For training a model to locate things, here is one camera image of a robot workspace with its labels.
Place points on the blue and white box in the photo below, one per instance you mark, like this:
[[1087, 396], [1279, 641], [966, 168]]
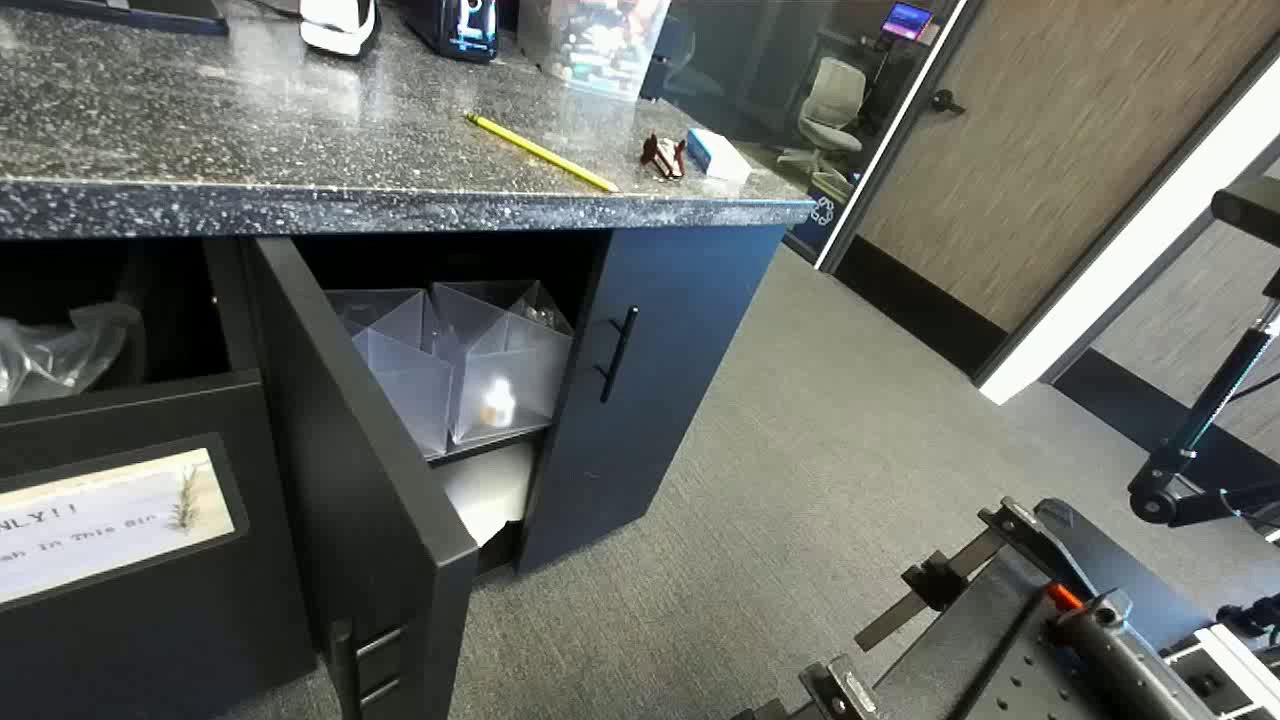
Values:
[[717, 152]]

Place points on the small white bottle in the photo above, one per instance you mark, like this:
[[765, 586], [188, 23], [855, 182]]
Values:
[[497, 407]]

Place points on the red staple remover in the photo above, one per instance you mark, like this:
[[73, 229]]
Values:
[[667, 156]]

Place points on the yellow pencil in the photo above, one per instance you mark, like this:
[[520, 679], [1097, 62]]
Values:
[[541, 152]]

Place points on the clear plastic container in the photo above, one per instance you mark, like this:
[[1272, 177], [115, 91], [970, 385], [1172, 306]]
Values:
[[592, 40]]

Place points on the open black cabinet door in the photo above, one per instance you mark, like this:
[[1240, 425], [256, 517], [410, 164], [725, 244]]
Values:
[[384, 555]]

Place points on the white office chair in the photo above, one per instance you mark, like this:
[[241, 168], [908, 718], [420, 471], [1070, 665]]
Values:
[[826, 117]]

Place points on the dark blue tape dispenser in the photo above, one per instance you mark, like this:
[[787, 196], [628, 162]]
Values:
[[460, 30]]

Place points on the white stapler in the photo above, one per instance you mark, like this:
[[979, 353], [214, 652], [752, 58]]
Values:
[[336, 27]]

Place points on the wooden office door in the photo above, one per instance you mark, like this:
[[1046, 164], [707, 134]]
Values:
[[1070, 107]]

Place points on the grey robot mobile base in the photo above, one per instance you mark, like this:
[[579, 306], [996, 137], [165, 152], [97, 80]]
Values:
[[1046, 618]]

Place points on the black drawer with label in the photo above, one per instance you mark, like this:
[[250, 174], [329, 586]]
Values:
[[178, 636]]

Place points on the white paper label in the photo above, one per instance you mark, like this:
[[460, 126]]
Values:
[[110, 517]]

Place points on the clear plastic bag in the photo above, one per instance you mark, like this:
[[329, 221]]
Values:
[[50, 361]]

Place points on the black cabinet door handle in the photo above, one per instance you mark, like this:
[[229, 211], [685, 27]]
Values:
[[626, 327]]

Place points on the black door lever handle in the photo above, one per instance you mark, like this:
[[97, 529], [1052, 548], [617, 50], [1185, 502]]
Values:
[[944, 103]]

